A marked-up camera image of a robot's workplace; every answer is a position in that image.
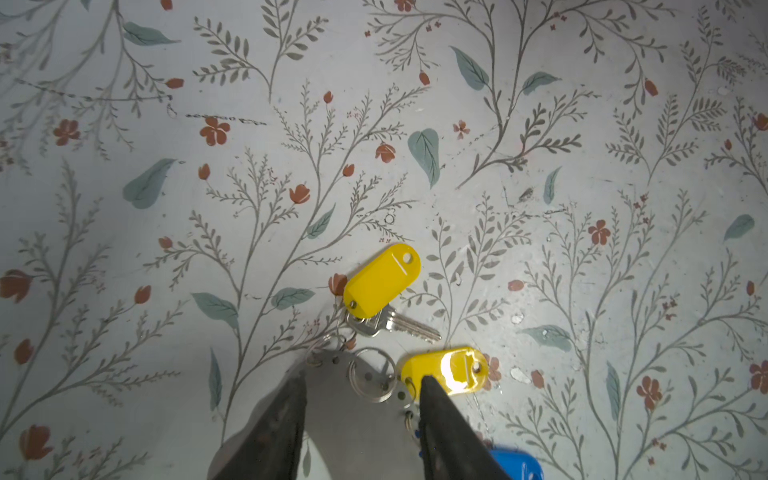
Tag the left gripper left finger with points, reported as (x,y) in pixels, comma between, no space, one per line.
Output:
(270,445)

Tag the silver key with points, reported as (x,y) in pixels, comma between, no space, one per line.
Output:
(388,319)

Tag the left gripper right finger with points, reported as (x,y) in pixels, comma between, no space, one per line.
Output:
(450,448)

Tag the yellow key tag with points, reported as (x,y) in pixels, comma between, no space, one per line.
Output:
(458,371)
(382,280)

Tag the blue key tag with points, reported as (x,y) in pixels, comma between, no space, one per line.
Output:
(518,465)

